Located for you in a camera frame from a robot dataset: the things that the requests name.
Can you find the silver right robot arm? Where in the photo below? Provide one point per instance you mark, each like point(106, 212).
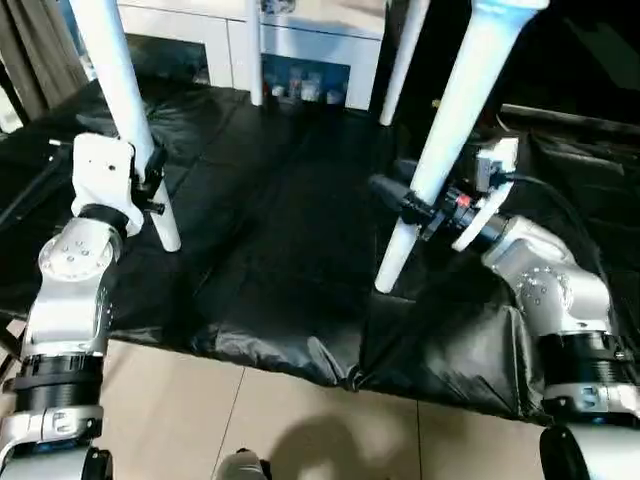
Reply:
point(560, 295)

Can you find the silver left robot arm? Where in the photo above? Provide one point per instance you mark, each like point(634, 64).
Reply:
point(70, 300)

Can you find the black work mat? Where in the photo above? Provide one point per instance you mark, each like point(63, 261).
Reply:
point(300, 225)

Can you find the white cabinet with glass doors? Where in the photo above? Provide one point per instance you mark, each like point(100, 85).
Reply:
point(225, 50)

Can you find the long black metal bar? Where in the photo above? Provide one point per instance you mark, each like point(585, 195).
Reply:
point(575, 120)

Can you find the beige curtain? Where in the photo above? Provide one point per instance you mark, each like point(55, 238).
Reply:
point(40, 50)

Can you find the dark robot body part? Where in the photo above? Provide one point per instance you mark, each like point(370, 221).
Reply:
point(242, 467)

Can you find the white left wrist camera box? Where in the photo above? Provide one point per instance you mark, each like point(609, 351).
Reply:
point(100, 170)

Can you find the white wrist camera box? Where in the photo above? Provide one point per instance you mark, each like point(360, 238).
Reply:
point(100, 170)
point(495, 165)

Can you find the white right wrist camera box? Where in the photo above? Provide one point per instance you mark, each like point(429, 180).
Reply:
point(495, 165)

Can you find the black folding table frame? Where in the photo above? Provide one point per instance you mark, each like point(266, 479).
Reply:
point(10, 345)

